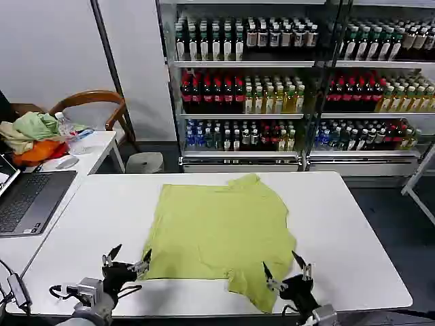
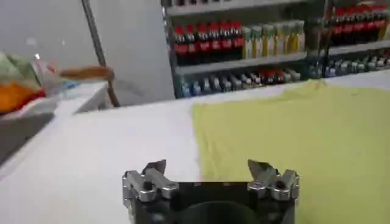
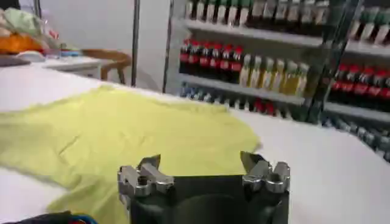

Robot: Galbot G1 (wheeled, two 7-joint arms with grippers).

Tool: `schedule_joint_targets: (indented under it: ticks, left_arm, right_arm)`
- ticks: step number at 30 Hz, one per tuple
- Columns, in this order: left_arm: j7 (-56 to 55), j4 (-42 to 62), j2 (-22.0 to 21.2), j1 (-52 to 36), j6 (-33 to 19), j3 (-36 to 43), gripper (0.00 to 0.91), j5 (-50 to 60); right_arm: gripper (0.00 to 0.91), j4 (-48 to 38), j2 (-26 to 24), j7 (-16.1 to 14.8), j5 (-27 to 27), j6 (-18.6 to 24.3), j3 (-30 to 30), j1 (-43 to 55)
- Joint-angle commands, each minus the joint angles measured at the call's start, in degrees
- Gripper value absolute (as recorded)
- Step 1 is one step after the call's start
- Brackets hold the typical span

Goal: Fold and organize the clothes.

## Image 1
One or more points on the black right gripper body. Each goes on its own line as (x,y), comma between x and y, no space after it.
(300,292)

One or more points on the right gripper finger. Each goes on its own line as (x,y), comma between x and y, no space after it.
(272,282)
(307,271)

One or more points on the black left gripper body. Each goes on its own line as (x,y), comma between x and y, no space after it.
(117,276)

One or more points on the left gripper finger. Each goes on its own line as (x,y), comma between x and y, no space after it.
(110,258)
(144,265)

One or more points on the light green shirt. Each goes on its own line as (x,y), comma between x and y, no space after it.
(217,224)

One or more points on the thin black left wrist loop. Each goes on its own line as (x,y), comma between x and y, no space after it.
(134,288)

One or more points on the grey laptop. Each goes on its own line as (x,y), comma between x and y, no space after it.
(27,200)

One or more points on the white computer mouse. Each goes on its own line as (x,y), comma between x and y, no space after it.
(67,162)

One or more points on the white side desk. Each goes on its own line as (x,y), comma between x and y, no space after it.
(98,144)

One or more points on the blue plastic wrapper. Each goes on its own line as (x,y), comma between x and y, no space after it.
(83,133)

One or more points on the orange crumpled cloth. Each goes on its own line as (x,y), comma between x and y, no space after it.
(40,151)

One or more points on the clear plastic water bottle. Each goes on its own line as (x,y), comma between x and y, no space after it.
(64,128)

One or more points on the pale green crumpled cloth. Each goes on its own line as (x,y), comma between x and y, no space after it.
(35,125)

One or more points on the beige crumpled cloth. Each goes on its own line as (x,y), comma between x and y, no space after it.
(12,136)

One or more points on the brown wooden chair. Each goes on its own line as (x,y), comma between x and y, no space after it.
(88,96)

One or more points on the black monitor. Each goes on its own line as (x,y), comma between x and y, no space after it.
(3,103)

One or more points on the glass shelf with bottles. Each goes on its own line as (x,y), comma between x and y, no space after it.
(377,91)
(238,91)

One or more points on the black slanted pole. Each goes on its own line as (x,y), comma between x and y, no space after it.
(109,62)

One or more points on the white metal frame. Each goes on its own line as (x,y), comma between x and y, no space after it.
(416,190)

